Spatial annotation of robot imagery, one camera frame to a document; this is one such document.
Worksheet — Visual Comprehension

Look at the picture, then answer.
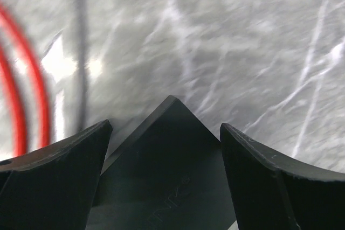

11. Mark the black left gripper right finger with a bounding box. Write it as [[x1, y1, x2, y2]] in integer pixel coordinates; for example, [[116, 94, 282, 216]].
[[220, 123, 344, 229]]

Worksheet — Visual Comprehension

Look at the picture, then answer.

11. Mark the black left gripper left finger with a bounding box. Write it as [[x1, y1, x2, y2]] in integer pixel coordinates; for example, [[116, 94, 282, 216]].
[[1, 120, 113, 229]]

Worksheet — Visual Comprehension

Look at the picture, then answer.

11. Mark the black network switch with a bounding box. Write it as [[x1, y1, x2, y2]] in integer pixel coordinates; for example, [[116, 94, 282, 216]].
[[86, 95, 236, 229]]

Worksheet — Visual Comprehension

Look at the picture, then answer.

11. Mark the grey cable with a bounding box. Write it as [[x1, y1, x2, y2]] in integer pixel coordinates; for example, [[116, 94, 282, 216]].
[[71, 0, 91, 135]]

